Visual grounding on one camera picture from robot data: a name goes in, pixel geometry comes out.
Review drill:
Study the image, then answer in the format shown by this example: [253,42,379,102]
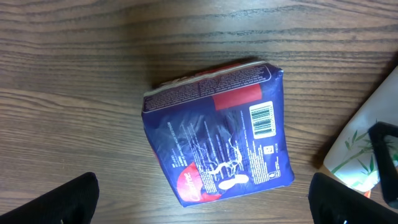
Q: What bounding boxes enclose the white cream tube gold cap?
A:
[322,69,397,193]

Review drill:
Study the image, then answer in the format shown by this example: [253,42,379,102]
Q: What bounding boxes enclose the purple sanitary pad pack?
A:
[142,60,294,207]

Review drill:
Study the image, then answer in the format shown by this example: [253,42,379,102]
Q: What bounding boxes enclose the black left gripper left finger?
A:
[1,172,100,224]

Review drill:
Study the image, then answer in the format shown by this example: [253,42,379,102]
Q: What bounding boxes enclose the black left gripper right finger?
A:
[308,172,397,224]

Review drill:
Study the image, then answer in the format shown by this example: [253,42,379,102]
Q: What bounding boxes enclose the small orange snack packet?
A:
[363,190,371,198]

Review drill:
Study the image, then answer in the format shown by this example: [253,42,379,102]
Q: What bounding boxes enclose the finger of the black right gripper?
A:
[368,122,397,208]

